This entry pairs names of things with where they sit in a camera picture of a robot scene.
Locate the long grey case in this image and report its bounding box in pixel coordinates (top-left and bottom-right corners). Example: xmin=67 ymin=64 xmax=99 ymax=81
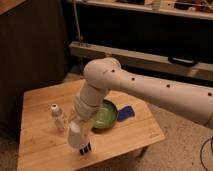
xmin=69 ymin=41 xmax=213 ymax=81

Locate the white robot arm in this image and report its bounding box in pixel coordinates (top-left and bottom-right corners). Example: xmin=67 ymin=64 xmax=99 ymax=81
xmin=74 ymin=58 xmax=213 ymax=129

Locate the black case handle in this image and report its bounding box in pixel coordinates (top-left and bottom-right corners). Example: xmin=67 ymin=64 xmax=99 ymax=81
xmin=168 ymin=57 xmax=198 ymax=67

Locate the black and white eraser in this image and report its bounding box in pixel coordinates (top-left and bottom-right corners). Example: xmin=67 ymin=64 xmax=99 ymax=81
xmin=79 ymin=143 xmax=91 ymax=155

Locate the metal stand pole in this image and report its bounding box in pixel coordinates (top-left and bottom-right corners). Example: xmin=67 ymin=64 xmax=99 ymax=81
xmin=73 ymin=0 xmax=83 ymax=45

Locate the green bowl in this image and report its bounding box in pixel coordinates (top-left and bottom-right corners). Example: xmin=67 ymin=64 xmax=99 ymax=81
xmin=93 ymin=100 xmax=118 ymax=129

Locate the wooden shelf board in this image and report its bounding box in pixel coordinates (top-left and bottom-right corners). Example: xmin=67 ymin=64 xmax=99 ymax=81
xmin=66 ymin=0 xmax=213 ymax=22

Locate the white ceramic cup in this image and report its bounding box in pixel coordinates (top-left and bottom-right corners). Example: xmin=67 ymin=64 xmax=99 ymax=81
xmin=68 ymin=121 xmax=89 ymax=149

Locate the small clear plastic bottle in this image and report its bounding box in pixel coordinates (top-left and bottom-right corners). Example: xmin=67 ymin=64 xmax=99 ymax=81
xmin=51 ymin=104 xmax=67 ymax=132

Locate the wooden low table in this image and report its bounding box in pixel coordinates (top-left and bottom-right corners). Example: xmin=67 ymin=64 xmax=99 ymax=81
xmin=18 ymin=80 xmax=165 ymax=171

